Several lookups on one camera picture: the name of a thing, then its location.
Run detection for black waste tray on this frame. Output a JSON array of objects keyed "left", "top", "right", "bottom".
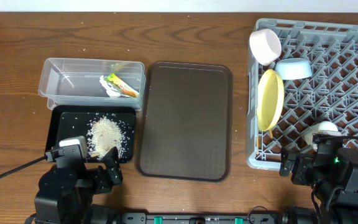
[{"left": 45, "top": 105, "right": 136, "bottom": 163}]

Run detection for clear plastic bin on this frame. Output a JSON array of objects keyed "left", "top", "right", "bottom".
[{"left": 38, "top": 58, "right": 146, "bottom": 110}]

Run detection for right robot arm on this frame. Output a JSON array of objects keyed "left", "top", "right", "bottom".
[{"left": 277, "top": 139, "right": 358, "bottom": 224}]

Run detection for white tissue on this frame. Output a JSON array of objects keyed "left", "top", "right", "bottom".
[{"left": 99, "top": 75, "right": 124, "bottom": 98}]

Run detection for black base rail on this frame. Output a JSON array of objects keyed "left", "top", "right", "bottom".
[{"left": 122, "top": 212, "right": 280, "bottom": 224}]

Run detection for small white cup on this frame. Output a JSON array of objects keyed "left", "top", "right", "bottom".
[{"left": 304, "top": 121, "right": 341, "bottom": 145}]

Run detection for light blue bowl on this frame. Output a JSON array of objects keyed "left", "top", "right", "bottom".
[{"left": 274, "top": 58, "right": 313, "bottom": 80}]

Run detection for green snack wrapper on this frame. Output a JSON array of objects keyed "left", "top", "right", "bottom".
[{"left": 104, "top": 73, "right": 139, "bottom": 98}]

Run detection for dark brown serving tray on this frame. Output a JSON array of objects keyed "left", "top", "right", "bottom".
[{"left": 135, "top": 62, "right": 233, "bottom": 182}]

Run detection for yellow plate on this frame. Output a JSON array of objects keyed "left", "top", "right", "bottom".
[{"left": 257, "top": 69, "right": 285, "bottom": 131}]

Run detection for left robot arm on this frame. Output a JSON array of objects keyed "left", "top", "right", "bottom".
[{"left": 25, "top": 145, "right": 123, "bottom": 224}]

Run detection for grey dishwasher rack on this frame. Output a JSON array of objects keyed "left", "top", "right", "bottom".
[{"left": 246, "top": 18, "right": 358, "bottom": 171}]

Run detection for rice and food scraps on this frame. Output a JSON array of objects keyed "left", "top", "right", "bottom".
[{"left": 86, "top": 116, "right": 127, "bottom": 160}]

